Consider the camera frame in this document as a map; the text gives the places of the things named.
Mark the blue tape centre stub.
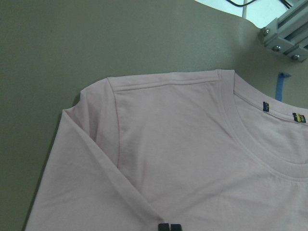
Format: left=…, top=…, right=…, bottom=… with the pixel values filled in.
left=275, top=72, right=292, bottom=102

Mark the pink Snoopy t-shirt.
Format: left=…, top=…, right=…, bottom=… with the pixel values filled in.
left=26, top=70, right=308, bottom=231

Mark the aluminium frame post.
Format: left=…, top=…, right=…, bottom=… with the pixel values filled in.
left=260, top=0, right=308, bottom=62

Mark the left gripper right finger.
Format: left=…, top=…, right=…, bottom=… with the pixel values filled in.
left=170, top=224, right=181, bottom=231

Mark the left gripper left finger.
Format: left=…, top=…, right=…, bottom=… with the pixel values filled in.
left=158, top=223, right=169, bottom=231

